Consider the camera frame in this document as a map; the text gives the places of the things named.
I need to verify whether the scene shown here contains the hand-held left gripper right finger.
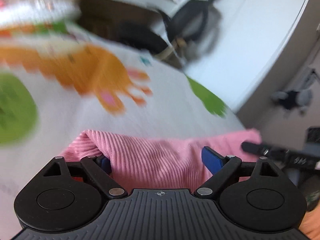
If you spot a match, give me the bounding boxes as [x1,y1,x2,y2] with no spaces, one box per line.
[196,146,284,198]

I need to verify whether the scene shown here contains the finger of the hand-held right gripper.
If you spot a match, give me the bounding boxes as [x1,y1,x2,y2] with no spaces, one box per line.
[241,141,290,161]

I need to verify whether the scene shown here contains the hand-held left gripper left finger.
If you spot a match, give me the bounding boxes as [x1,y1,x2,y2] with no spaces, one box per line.
[43,156,128,198]

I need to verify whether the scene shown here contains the pink ribbed garment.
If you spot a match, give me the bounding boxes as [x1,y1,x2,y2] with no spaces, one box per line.
[58,128,263,196]

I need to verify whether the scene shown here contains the grey and black object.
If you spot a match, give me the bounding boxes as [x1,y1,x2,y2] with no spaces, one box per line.
[271,89,314,117]

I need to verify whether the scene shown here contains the printed play mat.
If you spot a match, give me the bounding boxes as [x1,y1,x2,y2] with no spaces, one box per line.
[0,0,247,233]

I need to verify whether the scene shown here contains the peach cloth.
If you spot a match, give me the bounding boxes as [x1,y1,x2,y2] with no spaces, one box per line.
[298,209,320,240]

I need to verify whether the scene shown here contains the black office chair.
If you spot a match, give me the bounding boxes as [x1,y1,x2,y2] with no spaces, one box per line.
[117,0,226,66]

